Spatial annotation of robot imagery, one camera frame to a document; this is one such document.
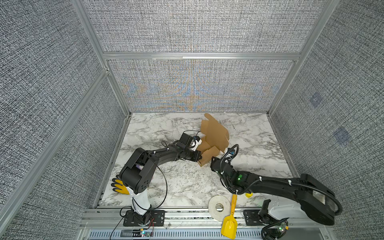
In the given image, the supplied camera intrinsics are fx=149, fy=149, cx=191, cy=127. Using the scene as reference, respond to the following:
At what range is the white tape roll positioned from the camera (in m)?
0.75

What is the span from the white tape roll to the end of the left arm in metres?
0.23

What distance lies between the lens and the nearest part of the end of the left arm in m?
0.72
